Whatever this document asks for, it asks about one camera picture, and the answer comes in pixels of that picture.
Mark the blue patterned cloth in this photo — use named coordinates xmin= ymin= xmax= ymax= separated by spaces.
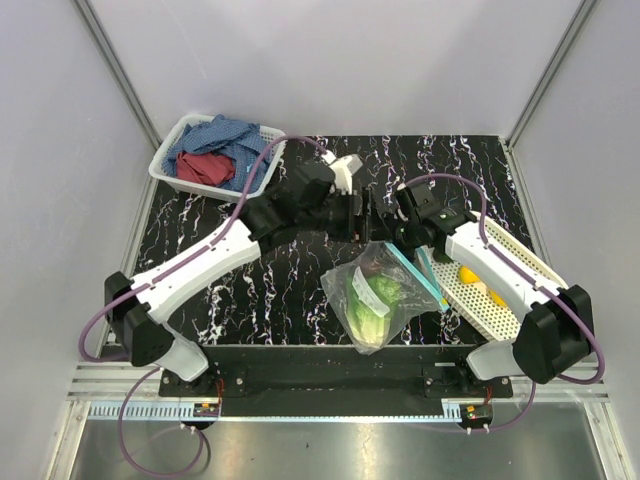
xmin=162 ymin=115 xmax=270 ymax=193

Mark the dark red cloth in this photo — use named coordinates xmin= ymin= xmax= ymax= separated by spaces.
xmin=176 ymin=152 xmax=236 ymax=187

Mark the white perforated basket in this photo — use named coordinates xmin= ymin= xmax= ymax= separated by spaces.
xmin=416 ymin=217 xmax=568 ymax=341

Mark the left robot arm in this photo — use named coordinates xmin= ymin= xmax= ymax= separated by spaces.
xmin=105 ymin=155 xmax=365 ymax=396

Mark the dark green fake avocado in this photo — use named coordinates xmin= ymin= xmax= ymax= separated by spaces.
xmin=432 ymin=249 xmax=453 ymax=264

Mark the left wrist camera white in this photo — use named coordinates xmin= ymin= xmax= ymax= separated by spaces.
xmin=321 ymin=151 xmax=363 ymax=195

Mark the black marble pattern mat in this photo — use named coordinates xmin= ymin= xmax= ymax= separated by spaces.
xmin=134 ymin=135 xmax=532 ymax=346

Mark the right aluminium frame post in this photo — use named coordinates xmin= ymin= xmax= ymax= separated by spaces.
xmin=504 ymin=0 xmax=599 ymax=150

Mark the dark red fake fruit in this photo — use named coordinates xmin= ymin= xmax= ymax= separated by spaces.
xmin=362 ymin=261 xmax=385 ymax=276

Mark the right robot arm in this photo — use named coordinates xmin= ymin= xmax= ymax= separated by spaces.
xmin=394 ymin=177 xmax=605 ymax=397

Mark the left aluminium frame post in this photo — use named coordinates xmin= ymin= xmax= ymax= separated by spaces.
xmin=70 ymin=0 xmax=161 ymax=149

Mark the yellow fake lemon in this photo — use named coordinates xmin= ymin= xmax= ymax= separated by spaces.
xmin=458 ymin=266 xmax=481 ymax=285
xmin=489 ymin=290 xmax=506 ymax=307

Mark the clear zip top bag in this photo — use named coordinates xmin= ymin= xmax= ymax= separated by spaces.
xmin=320 ymin=242 xmax=449 ymax=355

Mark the purple cable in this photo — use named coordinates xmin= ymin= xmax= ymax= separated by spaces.
xmin=407 ymin=173 xmax=607 ymax=431
xmin=79 ymin=133 xmax=331 ymax=362

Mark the aluminium rail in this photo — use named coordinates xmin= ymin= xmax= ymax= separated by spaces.
xmin=67 ymin=363 xmax=608 ymax=424

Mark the aluminium frame post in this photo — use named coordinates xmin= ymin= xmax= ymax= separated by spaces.
xmin=70 ymin=0 xmax=161 ymax=149
xmin=504 ymin=0 xmax=599 ymax=150

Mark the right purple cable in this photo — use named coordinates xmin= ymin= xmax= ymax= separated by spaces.
xmin=407 ymin=173 xmax=607 ymax=431

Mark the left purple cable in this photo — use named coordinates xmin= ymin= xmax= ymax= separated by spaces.
xmin=79 ymin=133 xmax=331 ymax=362

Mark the green fake lettuce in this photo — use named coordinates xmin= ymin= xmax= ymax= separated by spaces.
xmin=346 ymin=267 xmax=404 ymax=353

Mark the grey plastic basket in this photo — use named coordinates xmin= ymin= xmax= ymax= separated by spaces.
xmin=149 ymin=114 xmax=285 ymax=202

